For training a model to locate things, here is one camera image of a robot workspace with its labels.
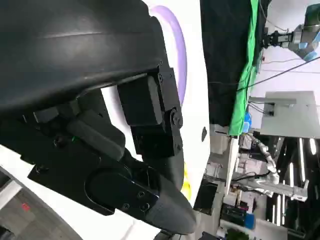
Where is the green cloth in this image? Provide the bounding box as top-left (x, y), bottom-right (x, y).
top-left (228, 0), bottom-right (261, 138)

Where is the black monitor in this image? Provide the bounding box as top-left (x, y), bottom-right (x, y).
top-left (193, 178), bottom-right (219, 217)

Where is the black cable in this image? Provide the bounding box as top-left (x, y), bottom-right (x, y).
top-left (208, 56), bottom-right (320, 93)

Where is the orange toy bread roll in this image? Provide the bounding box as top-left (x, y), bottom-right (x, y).
top-left (183, 161), bottom-right (193, 201)

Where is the blue container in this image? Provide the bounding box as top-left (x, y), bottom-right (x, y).
top-left (242, 112), bottom-right (252, 134)

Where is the blue box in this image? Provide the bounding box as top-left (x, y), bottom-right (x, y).
top-left (243, 214), bottom-right (257, 230)

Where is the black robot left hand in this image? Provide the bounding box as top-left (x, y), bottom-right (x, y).
top-left (0, 0), bottom-right (198, 236)

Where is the lilac plate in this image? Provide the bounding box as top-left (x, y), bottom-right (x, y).
top-left (149, 5), bottom-right (188, 106)

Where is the black cloth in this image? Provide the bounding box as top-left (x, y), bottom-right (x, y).
top-left (199, 0), bottom-right (269, 126)

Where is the white desk panel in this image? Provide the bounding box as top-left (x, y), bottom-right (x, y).
top-left (224, 136), bottom-right (241, 196)

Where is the grey cabinet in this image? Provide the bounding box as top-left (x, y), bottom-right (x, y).
top-left (248, 90), bottom-right (320, 139)

